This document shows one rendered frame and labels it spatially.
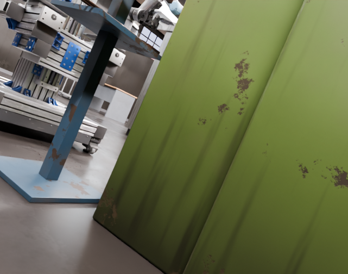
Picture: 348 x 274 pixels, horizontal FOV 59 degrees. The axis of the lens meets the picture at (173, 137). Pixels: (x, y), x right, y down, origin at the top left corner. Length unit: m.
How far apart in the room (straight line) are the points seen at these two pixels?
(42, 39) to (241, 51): 1.34
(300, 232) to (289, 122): 0.26
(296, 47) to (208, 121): 0.33
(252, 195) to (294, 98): 0.26
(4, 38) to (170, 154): 8.15
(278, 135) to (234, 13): 0.47
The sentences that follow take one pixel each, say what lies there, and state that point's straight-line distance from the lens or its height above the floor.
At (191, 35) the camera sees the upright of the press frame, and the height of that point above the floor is 0.75.
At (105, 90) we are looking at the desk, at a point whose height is 0.63.
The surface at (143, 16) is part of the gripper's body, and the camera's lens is 1.99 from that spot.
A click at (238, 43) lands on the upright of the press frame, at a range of 1.04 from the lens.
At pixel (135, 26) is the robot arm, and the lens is 2.50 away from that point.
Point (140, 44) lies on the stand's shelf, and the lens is 1.32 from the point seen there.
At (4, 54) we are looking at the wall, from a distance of 9.01.
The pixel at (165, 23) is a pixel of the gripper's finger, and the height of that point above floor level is 0.99.
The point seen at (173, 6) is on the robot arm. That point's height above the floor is 1.14.
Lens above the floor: 0.43
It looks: 1 degrees down
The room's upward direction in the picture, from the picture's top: 24 degrees clockwise
